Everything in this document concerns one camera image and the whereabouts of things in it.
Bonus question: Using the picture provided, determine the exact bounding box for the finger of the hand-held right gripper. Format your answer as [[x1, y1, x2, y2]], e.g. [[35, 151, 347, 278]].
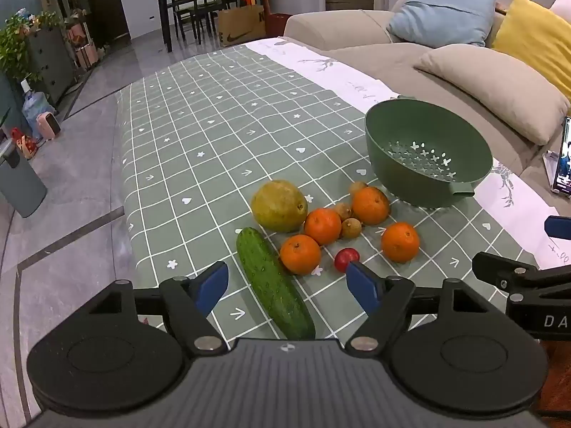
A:
[[545, 215, 571, 240], [472, 252, 571, 304]]

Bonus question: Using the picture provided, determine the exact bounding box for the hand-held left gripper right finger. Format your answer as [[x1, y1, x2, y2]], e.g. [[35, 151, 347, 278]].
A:
[[345, 261, 496, 354]]

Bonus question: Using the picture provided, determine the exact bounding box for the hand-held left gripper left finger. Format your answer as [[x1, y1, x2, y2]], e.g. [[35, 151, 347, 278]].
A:
[[85, 261, 229, 354]]

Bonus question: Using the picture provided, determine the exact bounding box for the small red plum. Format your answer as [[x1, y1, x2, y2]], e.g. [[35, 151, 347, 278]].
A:
[[334, 248, 360, 274]]

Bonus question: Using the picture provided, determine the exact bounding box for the orange mandarin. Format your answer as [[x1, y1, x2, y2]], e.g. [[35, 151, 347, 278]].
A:
[[352, 186, 391, 226], [304, 208, 343, 246], [380, 222, 421, 264], [279, 234, 322, 276]]

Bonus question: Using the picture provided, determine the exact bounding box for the green cucumber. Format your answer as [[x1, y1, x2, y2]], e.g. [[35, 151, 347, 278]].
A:
[[236, 227, 317, 340]]

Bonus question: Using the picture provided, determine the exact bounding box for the yellow-green mango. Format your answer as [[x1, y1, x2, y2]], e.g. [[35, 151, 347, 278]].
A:
[[251, 180, 309, 233]]

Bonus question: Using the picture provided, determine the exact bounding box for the green colander bowl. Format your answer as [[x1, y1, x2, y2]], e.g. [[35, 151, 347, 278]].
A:
[[364, 97, 494, 209]]

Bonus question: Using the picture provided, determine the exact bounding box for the smartphone with lit screen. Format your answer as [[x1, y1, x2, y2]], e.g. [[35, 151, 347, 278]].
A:
[[552, 116, 571, 197]]

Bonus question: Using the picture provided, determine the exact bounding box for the green checked tablecloth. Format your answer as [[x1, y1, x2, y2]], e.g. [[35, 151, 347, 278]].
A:
[[116, 38, 551, 353]]

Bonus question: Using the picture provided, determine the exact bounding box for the beige pillow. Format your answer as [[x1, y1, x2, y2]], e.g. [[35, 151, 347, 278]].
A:
[[413, 45, 571, 146]]

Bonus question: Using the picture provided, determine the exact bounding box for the yellow pillow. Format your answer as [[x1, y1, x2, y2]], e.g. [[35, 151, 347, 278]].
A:
[[491, 0, 571, 101]]

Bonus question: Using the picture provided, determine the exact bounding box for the grey-blue trash bin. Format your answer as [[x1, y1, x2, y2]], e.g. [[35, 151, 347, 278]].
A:
[[0, 137, 48, 219]]

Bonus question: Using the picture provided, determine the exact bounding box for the pink space heater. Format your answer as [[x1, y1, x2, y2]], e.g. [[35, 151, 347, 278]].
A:
[[36, 112, 62, 142]]

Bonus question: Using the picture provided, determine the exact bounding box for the light blue pillow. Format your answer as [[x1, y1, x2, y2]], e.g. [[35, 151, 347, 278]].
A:
[[386, 0, 497, 49]]

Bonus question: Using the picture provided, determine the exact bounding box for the blue water jug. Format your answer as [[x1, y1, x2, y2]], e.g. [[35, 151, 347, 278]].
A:
[[20, 79, 55, 140]]

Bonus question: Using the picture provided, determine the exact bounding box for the beige sofa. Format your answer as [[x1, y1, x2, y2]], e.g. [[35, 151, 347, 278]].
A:
[[284, 0, 571, 197]]

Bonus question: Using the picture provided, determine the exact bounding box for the brown cardboard box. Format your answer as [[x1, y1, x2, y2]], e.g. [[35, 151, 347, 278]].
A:
[[217, 5, 267, 48]]

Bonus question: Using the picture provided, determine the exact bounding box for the pink suitcase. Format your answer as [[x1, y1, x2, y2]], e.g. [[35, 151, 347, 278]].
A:
[[67, 21, 100, 71]]

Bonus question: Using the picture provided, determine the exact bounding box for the dark red crate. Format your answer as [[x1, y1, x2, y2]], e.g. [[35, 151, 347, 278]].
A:
[[269, 12, 292, 39]]

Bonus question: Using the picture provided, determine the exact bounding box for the dark grey drawer cabinet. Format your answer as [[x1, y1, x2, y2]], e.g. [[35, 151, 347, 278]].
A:
[[26, 24, 76, 104]]

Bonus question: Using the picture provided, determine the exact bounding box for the dark dining table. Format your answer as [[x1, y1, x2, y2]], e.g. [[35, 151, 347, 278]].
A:
[[151, 0, 239, 53]]

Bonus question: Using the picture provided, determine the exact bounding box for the leafy green potted plant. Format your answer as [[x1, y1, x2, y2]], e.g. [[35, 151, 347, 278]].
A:
[[0, 8, 61, 83]]

